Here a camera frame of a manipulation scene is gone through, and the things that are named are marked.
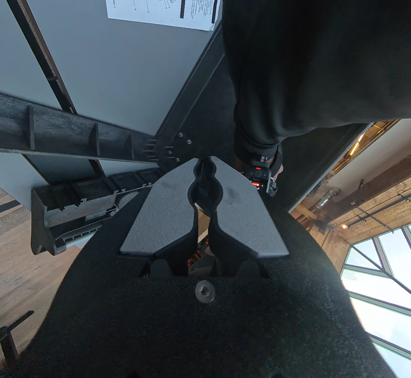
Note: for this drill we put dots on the ribbed black frame crossbar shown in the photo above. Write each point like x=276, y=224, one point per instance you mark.
x=64, y=130

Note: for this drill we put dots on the person's left hand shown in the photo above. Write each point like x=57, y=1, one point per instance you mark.
x=278, y=170

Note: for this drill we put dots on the dark wooden beam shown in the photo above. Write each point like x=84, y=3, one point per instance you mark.
x=379, y=182

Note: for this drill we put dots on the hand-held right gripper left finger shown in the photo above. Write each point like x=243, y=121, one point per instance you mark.
x=160, y=217

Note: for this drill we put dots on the silver duct pipe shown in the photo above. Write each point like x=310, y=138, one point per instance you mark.
x=329, y=196

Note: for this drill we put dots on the grey desk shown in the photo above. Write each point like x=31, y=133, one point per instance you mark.
x=112, y=72

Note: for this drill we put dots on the notched black frame rail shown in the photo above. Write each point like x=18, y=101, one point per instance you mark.
x=80, y=201

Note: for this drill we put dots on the person's left forearm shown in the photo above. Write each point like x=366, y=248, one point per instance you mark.
x=305, y=47

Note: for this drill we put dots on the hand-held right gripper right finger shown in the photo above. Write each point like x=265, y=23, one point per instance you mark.
x=247, y=223

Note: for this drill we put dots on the skylight window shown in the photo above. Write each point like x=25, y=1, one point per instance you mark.
x=379, y=288

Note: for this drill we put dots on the black metal bracket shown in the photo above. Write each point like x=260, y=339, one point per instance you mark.
x=8, y=339

